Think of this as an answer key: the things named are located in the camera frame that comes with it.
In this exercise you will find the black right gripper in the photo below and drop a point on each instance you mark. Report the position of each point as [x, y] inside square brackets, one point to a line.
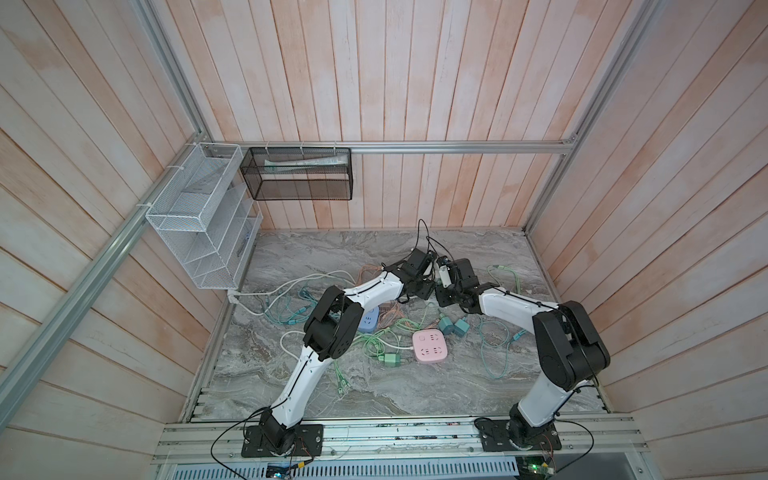
[439, 294]

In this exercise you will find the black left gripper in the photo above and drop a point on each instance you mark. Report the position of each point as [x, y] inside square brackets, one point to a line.
[426, 290]

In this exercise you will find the teal charger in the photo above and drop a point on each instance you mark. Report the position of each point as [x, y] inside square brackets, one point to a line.
[446, 325]

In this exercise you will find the teal USB charger plug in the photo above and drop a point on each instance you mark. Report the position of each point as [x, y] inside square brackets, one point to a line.
[461, 327]

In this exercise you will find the pink power strip cube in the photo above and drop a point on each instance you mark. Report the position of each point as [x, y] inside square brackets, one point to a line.
[429, 346]

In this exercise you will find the blue power strip cube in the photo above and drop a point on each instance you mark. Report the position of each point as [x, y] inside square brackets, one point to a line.
[369, 322]

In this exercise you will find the light green USB charger plug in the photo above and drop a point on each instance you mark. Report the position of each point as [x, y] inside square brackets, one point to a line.
[390, 359]

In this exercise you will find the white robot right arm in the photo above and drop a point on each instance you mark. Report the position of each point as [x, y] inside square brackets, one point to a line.
[570, 349]

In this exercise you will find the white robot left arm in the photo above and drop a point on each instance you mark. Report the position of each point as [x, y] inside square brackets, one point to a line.
[330, 331]

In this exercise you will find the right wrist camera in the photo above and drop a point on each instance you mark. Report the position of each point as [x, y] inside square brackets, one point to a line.
[444, 270]

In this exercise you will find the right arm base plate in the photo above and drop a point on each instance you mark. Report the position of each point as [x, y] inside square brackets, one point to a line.
[516, 435]

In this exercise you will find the black mesh wall basket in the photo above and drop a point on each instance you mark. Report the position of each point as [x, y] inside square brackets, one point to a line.
[298, 173]

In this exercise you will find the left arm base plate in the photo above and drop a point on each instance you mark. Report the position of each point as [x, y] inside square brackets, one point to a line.
[273, 440]

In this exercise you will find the aluminium front rail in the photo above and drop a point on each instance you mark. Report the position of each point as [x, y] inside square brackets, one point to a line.
[413, 437]

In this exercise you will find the white wire mesh shelf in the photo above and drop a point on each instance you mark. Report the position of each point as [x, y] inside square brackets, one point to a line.
[206, 218]

